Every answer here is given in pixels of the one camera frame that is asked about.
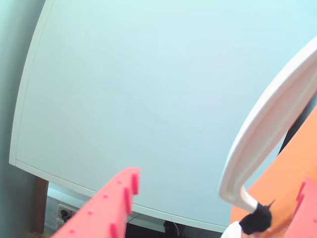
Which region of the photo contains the white box handle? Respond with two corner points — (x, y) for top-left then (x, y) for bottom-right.
(218, 36), (317, 215)

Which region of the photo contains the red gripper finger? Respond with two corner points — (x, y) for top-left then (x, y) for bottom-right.
(51, 167), (141, 238)
(286, 177), (317, 238)

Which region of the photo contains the orange first aid box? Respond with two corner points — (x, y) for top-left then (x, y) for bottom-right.
(230, 104), (317, 238)

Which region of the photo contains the black round object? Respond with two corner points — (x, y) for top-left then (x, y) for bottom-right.
(163, 221), (184, 234)

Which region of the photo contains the white wall outlet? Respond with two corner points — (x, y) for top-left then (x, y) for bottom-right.
(56, 202), (78, 224)

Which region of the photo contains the black handle hinge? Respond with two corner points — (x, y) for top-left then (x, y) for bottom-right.
(239, 199), (277, 236)

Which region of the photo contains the white round box latch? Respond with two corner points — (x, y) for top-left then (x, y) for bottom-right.
(220, 221), (245, 238)

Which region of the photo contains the brown wooden post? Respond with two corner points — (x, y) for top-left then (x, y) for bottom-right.
(33, 178), (50, 235)

